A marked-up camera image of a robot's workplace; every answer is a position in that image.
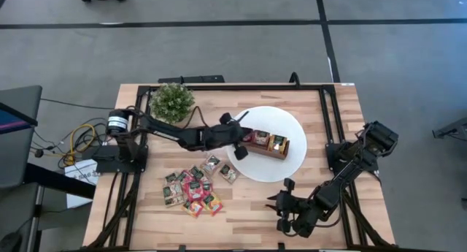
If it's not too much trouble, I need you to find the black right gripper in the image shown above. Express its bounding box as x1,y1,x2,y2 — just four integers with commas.
265,177,318,239

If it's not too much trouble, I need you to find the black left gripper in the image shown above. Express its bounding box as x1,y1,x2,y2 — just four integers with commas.
201,112,255,161

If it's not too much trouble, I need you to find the wooden tea organizer box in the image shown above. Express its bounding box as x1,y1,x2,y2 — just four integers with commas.
242,129,291,161

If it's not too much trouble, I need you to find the white round woven placemat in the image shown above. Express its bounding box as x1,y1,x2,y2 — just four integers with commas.
225,105,309,183

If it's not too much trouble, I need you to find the green potted plant black pot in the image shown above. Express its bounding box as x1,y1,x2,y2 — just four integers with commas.
149,82,196,126

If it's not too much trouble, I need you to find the black hook clamp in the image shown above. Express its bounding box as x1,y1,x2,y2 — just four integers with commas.
288,71,303,88

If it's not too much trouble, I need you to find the white printed cardboard box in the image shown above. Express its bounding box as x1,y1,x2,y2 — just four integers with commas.
64,158,100,209

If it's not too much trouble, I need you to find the black furniture leg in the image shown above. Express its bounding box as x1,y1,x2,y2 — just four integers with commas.
431,115,467,140

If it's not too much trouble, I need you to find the black desk beam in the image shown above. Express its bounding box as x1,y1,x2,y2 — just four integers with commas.
23,163,97,200

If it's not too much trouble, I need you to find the black monitor blue screen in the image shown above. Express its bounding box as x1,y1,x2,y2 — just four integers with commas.
0,101,39,136

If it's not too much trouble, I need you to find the black aluminium table frame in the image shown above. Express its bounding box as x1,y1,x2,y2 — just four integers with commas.
84,83,398,252

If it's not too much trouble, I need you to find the black flat bar bracket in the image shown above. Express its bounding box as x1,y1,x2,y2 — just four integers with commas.
157,75,226,85

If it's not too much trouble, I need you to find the yellow cable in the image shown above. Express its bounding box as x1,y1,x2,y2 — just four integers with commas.
67,123,97,167

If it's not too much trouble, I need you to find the black floor cable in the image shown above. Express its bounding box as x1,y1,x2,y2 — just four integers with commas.
39,97,116,110

